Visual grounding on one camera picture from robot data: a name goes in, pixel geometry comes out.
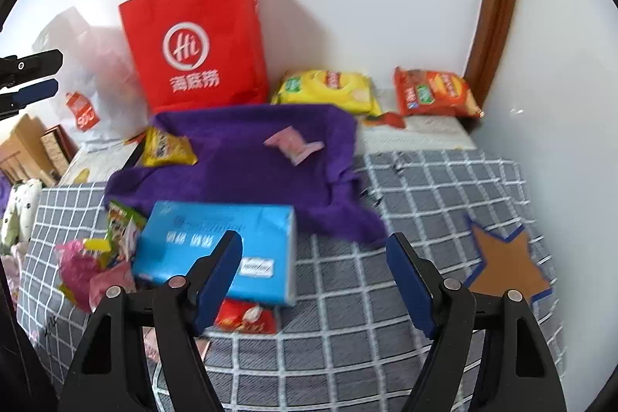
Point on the magenta snack bag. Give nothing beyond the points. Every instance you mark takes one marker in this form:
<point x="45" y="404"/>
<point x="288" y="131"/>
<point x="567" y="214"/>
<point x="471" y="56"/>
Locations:
<point x="77" y="272"/>

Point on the small yellow snack packet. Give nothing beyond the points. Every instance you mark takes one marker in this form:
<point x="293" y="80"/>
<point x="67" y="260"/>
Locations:
<point x="96" y="246"/>

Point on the cardboard boxes at left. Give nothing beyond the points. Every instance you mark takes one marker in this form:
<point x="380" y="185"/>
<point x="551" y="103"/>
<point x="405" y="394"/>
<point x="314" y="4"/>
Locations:
<point x="24" y="146"/>

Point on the blue tissue pack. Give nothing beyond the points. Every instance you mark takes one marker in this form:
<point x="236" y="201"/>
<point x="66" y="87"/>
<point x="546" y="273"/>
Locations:
<point x="169" y="243"/>

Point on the white plastic shopping bag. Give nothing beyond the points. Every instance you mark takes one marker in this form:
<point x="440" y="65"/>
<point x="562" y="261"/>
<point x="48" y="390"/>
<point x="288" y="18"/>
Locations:
<point x="106" y="69"/>

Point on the purple towel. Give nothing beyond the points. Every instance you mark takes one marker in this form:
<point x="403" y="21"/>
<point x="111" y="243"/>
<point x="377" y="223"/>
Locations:
<point x="241" y="185"/>

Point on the pale pink snack packet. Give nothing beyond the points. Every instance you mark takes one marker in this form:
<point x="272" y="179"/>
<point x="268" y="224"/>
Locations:
<point x="289" y="144"/>

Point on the dark brown box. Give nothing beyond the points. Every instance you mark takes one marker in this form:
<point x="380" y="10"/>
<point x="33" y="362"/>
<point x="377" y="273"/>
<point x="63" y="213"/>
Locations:
<point x="60" y="149"/>

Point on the red paper bag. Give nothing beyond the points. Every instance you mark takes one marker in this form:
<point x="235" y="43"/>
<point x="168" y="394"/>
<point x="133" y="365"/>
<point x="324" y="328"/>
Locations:
<point x="193" y="30"/>

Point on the grey checked blanket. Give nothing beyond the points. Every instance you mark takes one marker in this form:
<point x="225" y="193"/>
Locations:
<point x="338" y="344"/>

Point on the small red snack packet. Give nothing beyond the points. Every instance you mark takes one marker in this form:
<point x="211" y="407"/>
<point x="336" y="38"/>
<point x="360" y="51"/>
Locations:
<point x="386" y="120"/>

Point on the white dotted cloth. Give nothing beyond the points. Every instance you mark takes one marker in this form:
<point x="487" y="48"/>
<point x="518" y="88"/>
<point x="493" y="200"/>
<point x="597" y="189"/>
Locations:
<point x="19" y="209"/>

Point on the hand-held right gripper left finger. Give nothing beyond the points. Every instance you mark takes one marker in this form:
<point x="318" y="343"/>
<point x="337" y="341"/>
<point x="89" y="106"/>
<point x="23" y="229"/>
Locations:
<point x="219" y="284"/>

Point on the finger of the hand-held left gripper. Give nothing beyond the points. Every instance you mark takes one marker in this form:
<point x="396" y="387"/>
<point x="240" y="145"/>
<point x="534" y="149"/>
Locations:
<point x="29" y="63"/>
<point x="36" y="91"/>

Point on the yellow snack packet dark label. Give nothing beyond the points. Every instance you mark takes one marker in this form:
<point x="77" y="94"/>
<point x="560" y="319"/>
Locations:
<point x="166" y="149"/>

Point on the large yellow chips bag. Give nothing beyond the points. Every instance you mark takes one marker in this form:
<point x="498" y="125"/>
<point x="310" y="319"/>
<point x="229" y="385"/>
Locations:
<point x="328" y="89"/>

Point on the green snack packet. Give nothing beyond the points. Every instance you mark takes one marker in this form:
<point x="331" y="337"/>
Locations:
<point x="121" y="223"/>

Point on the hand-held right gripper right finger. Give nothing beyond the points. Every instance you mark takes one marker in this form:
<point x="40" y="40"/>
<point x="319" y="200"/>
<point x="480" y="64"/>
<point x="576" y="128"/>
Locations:
<point x="410" y="286"/>

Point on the orange chips bag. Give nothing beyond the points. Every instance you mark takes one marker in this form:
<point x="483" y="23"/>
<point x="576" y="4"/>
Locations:
<point x="434" y="93"/>

